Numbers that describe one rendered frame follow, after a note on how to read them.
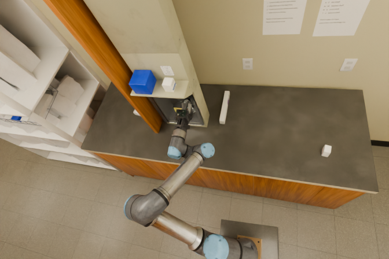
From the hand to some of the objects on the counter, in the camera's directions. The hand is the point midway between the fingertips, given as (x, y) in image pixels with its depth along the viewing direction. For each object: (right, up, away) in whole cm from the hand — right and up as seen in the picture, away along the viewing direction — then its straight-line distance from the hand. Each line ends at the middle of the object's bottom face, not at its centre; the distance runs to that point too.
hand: (189, 103), depth 142 cm
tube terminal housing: (0, -5, +41) cm, 42 cm away
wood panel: (-21, 0, +49) cm, 53 cm away
